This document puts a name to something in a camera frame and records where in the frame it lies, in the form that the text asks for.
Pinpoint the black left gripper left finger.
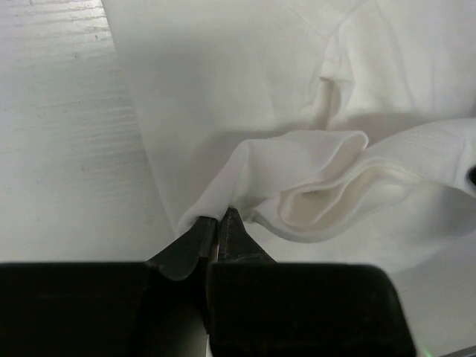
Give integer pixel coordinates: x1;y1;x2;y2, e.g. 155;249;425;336
143;217;216;356

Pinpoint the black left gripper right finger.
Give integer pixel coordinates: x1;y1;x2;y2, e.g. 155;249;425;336
208;209;298;356

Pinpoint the white t shirt robot print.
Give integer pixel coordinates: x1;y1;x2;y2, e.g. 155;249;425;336
103;1;475;271

